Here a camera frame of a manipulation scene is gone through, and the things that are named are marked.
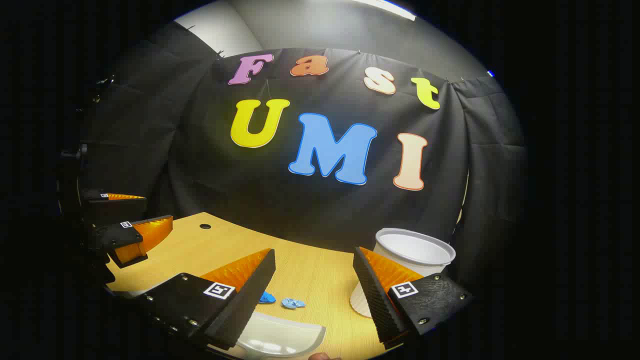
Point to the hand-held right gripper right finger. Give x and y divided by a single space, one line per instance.
375 295

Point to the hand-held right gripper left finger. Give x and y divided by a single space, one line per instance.
250 295

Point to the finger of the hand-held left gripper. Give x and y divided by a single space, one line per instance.
112 206
120 237

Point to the dark blue paper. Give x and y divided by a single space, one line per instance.
267 298

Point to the light blue paper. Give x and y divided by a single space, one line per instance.
292 303

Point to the white dustpan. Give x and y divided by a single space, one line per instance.
280 335

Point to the white ribbed garbage bin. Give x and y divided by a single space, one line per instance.
415 247

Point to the light wooden desktop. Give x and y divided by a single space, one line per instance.
310 270

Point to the black backdrop cloth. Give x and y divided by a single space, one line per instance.
200 165

